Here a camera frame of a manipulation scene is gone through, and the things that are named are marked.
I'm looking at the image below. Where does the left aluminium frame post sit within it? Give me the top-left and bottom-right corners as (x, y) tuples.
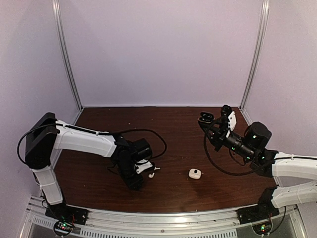
(52, 0), (84, 111)

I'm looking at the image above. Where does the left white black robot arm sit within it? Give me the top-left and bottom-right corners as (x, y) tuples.
(25, 113), (155, 220)

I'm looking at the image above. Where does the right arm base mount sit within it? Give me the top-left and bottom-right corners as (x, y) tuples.
(237, 203), (279, 225)

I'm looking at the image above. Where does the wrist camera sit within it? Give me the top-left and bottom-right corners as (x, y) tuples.
(220, 105), (237, 131)
(135, 161), (155, 174)

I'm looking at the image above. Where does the right black braided cable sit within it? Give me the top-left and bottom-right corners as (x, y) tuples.
(203, 119), (256, 176)

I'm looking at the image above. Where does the black earbud charging case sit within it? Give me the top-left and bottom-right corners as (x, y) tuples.
(198, 112), (214, 124)

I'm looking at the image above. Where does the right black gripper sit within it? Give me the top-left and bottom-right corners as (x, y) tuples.
(201, 119), (255, 161)

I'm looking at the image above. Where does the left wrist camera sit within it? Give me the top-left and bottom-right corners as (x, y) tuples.
(135, 161), (155, 174)

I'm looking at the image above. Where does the left circuit board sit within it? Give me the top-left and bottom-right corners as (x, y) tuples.
(53, 221), (74, 236)

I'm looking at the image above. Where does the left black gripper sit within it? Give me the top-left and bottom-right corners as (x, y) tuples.
(116, 160), (144, 190)

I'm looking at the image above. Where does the left black braided cable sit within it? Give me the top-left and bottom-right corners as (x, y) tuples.
(16, 124), (168, 164)

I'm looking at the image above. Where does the white earbud charging case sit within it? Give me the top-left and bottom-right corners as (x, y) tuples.
(188, 169), (202, 179)

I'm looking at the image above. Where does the aluminium frame post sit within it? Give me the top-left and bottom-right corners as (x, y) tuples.
(239, 0), (270, 111)
(52, 0), (84, 111)

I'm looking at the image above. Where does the circuit board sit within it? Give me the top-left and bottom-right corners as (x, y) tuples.
(252, 223), (272, 236)
(53, 221), (74, 236)

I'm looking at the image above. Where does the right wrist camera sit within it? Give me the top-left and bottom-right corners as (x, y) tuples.
(220, 105), (237, 131)

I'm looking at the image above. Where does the aluminium front rail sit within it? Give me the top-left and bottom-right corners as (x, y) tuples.
(24, 195), (305, 238)

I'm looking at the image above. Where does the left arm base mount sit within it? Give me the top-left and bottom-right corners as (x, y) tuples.
(45, 203), (88, 225)

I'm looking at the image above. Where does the right aluminium frame post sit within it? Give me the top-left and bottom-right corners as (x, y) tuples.
(239, 0), (270, 111)

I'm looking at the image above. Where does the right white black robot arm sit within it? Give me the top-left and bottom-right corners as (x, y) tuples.
(198, 115), (317, 219)

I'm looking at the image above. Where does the black braided cable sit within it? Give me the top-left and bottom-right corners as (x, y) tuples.
(203, 119), (256, 176)
(16, 124), (168, 164)

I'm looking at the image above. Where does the right circuit board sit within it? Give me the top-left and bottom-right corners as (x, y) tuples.
(252, 223), (272, 236)

